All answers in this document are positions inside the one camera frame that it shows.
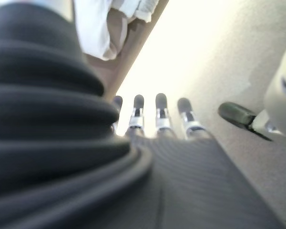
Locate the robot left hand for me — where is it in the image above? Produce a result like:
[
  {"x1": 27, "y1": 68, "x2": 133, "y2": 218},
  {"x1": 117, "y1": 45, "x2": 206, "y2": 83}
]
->
[{"x1": 92, "y1": 93, "x2": 286, "y2": 229}]

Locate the white duvet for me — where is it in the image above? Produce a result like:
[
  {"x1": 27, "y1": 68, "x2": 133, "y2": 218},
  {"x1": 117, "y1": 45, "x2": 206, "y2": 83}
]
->
[{"x1": 75, "y1": 0, "x2": 155, "y2": 62}]

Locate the dark robot left foot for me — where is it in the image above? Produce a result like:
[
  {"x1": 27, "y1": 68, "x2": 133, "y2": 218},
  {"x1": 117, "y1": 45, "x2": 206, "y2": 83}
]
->
[{"x1": 218, "y1": 101, "x2": 274, "y2": 141}]

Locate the silver robot left leg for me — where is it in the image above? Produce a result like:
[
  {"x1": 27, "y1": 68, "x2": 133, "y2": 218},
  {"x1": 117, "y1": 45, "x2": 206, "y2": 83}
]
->
[{"x1": 252, "y1": 35, "x2": 286, "y2": 136}]

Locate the dark brown bed frame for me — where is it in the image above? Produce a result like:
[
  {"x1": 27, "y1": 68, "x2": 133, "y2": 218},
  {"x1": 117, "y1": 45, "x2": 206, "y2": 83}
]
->
[{"x1": 83, "y1": 0, "x2": 170, "y2": 101}]

